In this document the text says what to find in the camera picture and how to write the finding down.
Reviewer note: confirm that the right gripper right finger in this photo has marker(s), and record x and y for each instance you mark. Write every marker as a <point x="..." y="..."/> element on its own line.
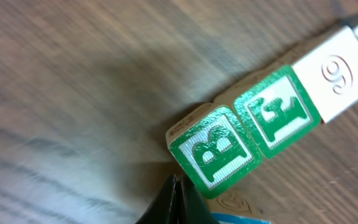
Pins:
<point x="192" y="207"/>

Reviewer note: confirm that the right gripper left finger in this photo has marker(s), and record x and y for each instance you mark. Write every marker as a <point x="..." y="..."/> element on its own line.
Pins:
<point x="163" y="209"/>

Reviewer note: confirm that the green block letter B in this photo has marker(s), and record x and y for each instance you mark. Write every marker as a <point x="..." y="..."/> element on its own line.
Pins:
<point x="213" y="148"/>

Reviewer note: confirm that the green block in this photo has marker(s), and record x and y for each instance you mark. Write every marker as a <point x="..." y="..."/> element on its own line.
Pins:
<point x="274" y="107"/>

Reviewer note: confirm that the blue block letter L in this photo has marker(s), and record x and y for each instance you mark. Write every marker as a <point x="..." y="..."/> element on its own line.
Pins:
<point x="234" y="207"/>

